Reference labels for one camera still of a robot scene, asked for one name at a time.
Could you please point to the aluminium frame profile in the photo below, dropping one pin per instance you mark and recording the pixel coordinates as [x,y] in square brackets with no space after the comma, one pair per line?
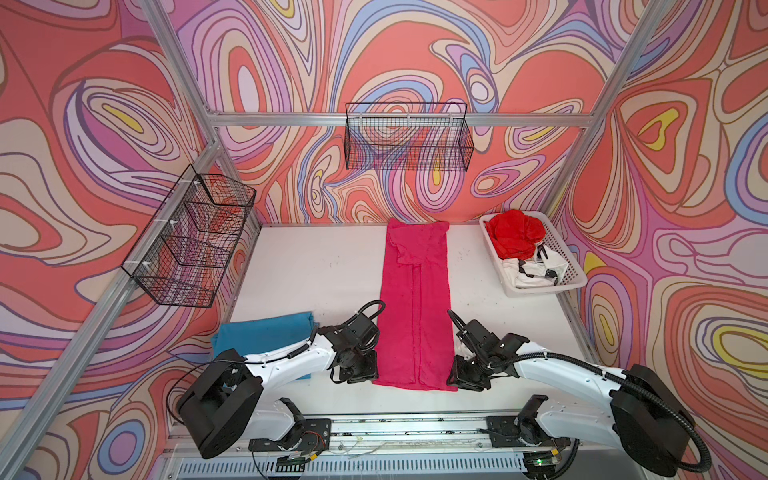
[98,121]

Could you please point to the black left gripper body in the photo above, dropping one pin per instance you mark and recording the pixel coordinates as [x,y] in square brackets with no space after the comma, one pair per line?
[363,368]

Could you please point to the black wire basket left wall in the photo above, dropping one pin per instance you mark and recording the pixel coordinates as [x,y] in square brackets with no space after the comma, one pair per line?
[200,221]

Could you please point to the magenta t shirt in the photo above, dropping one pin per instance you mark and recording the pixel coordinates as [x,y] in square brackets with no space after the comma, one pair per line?
[416,346]

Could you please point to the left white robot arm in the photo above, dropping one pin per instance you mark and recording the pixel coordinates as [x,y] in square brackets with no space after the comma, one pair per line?
[230,399]

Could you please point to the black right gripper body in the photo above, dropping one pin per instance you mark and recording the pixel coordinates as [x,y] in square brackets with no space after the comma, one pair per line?
[475,373]

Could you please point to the white plastic laundry basket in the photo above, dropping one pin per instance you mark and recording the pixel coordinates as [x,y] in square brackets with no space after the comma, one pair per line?
[574,278]

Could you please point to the red t shirt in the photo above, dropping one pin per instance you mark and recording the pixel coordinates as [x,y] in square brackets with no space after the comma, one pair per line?
[515,235]

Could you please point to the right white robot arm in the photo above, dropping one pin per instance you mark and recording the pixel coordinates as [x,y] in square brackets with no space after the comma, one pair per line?
[631,410]

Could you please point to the black wire basket wall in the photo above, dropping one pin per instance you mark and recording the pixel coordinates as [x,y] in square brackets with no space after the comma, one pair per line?
[407,135]
[200,221]

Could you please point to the white black garment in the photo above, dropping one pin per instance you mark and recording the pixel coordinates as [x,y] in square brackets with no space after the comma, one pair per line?
[547,268]

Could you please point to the black wire basket back wall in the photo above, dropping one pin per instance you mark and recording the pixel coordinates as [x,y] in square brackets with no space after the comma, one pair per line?
[407,135]

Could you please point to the folded teal t shirt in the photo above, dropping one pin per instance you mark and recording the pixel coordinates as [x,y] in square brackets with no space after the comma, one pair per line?
[257,337]

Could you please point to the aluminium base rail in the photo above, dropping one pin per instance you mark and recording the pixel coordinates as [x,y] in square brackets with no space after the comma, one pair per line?
[449,445]

